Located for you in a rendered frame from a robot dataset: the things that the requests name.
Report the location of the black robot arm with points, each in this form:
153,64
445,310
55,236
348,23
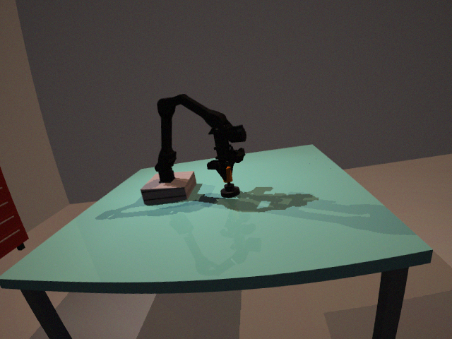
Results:
222,130

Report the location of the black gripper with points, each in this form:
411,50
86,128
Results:
220,164

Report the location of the orange knob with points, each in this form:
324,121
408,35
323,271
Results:
229,175

